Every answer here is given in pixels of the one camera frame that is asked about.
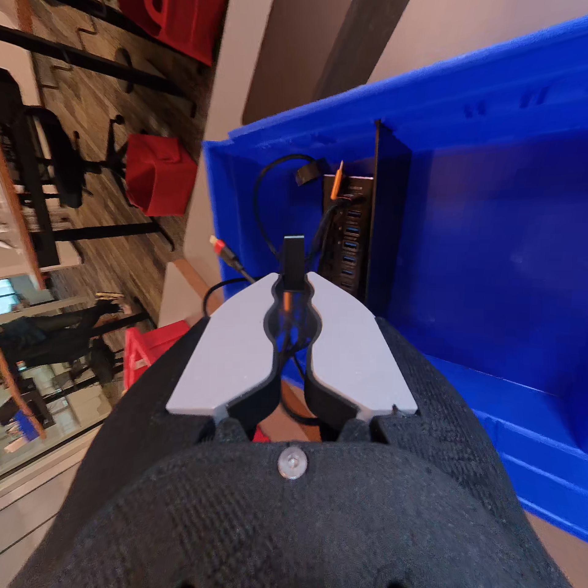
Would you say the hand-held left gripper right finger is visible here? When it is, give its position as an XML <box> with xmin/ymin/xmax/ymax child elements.
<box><xmin>304</xmin><ymin>271</ymin><xmax>419</xmax><ymax>435</ymax></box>

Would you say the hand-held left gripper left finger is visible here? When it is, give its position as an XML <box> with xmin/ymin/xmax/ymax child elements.
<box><xmin>165</xmin><ymin>272</ymin><xmax>282</xmax><ymax>438</ymax></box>

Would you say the short cable with orange plugs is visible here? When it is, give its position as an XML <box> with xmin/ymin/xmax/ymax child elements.
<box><xmin>269</xmin><ymin>292</ymin><xmax>322</xmax><ymax>425</ymax></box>

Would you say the slim black hub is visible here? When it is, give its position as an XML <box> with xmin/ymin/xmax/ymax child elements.
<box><xmin>281</xmin><ymin>235</ymin><xmax>306</xmax><ymax>292</ymax></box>

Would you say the black USB hub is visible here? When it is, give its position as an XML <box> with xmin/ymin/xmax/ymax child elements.
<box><xmin>317</xmin><ymin>174</ymin><xmax>375</xmax><ymax>299</ymax></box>

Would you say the blue plastic bin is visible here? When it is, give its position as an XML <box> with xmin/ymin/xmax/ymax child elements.
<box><xmin>202</xmin><ymin>16</ymin><xmax>588</xmax><ymax>543</ymax></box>

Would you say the braided cable with orange plug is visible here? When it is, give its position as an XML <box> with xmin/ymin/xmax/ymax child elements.
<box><xmin>312</xmin><ymin>161</ymin><xmax>346</xmax><ymax>273</ymax></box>

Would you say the black bin divider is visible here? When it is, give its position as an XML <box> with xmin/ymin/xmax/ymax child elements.
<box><xmin>365</xmin><ymin>119</ymin><xmax>412</xmax><ymax>313</ymax></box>

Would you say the red cube seat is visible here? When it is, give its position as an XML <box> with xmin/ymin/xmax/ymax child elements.
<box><xmin>117</xmin><ymin>0</ymin><xmax>228</xmax><ymax>65</ymax></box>
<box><xmin>124</xmin><ymin>133</ymin><xmax>198</xmax><ymax>217</ymax></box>

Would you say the black office chair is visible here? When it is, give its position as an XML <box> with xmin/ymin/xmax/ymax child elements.
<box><xmin>0</xmin><ymin>69</ymin><xmax>127</xmax><ymax>207</ymax></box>

